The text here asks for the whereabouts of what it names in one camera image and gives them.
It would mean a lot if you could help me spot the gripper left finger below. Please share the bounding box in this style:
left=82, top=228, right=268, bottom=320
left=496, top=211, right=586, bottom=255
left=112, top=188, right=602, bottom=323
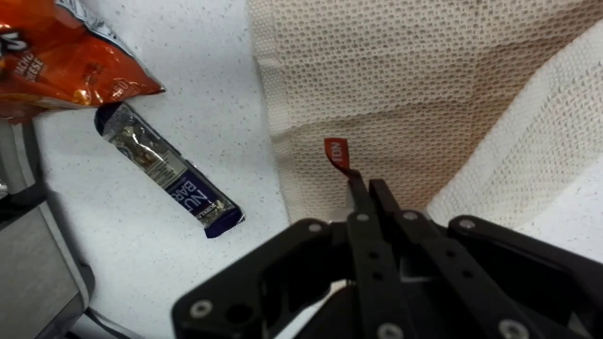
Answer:
left=171, top=170, right=416, bottom=339

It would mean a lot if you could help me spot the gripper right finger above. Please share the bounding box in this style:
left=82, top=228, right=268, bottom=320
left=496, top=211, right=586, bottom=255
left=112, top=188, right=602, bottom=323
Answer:
left=369, top=178, right=603, bottom=339

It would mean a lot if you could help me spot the cream mesh cloth with red tag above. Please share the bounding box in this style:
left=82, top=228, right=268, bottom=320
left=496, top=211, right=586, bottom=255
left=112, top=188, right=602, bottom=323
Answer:
left=247, top=0, right=603, bottom=295

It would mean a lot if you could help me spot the dark blue nut bar wrapper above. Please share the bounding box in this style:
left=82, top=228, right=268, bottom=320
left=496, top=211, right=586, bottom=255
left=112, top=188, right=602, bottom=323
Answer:
left=94, top=101, right=245, bottom=239

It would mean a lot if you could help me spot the stainless steel appliance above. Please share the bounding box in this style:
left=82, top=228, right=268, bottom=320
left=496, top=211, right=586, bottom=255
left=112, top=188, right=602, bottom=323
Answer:
left=0, top=119, right=96, bottom=339

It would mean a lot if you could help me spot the orange chip bag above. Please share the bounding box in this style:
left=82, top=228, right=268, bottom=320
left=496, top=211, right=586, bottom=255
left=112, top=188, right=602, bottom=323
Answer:
left=0, top=0, right=166, bottom=124

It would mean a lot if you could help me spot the grey cable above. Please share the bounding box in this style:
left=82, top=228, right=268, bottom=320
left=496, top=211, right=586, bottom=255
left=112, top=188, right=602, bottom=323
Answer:
left=66, top=307, right=144, bottom=339

